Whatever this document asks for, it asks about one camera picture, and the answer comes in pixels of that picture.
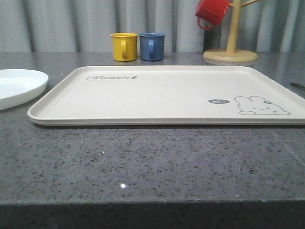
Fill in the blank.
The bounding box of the white round plate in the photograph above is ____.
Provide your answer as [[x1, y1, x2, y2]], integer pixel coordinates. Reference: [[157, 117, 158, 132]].
[[0, 69, 49, 110]]

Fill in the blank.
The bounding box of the silver metal spoon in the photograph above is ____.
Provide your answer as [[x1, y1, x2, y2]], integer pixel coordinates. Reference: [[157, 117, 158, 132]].
[[289, 82, 305, 90]]

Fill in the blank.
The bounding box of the beige rabbit serving tray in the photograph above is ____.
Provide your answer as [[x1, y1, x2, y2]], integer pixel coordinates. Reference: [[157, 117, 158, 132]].
[[28, 65, 305, 126]]

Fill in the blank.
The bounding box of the blue enamel mug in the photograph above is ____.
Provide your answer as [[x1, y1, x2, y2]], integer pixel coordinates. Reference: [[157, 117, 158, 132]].
[[139, 33, 165, 61]]

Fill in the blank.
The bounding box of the yellow enamel mug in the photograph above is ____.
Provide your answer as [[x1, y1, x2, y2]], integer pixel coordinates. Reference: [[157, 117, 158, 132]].
[[110, 33, 138, 62]]

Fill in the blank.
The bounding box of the wooden mug tree stand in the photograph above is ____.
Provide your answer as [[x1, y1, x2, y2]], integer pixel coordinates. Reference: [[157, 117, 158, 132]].
[[203, 0, 259, 62]]

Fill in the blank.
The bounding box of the red enamel mug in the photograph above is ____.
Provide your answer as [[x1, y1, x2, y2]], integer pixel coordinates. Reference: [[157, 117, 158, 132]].
[[195, 0, 230, 30]]

